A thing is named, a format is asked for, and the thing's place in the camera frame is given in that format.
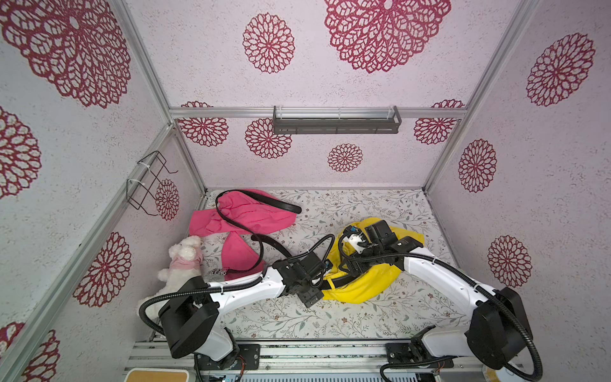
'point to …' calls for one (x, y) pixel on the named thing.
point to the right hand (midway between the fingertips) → (346, 259)
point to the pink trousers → (237, 213)
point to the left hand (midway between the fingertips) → (306, 285)
